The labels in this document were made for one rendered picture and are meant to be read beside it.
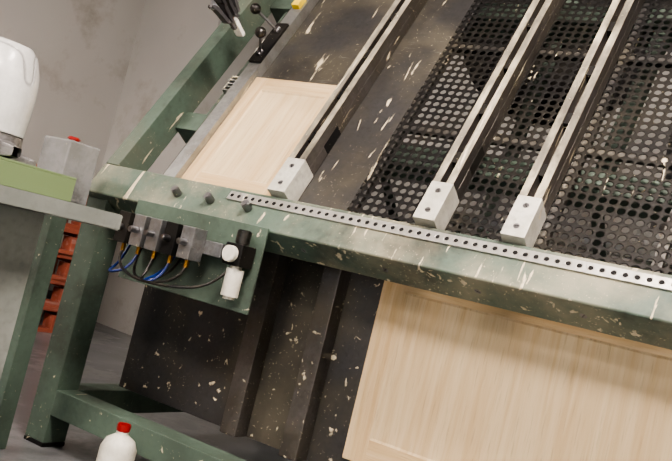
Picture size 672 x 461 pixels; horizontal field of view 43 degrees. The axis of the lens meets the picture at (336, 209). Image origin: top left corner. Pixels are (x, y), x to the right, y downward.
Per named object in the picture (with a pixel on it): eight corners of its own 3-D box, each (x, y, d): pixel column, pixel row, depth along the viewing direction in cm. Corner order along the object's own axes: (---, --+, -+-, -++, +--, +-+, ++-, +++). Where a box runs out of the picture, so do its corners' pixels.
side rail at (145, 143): (122, 185, 284) (105, 162, 276) (283, -18, 337) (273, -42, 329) (134, 187, 281) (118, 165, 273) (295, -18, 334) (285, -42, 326)
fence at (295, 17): (168, 184, 266) (162, 175, 264) (311, -5, 312) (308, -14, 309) (179, 186, 264) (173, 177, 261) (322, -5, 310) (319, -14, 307)
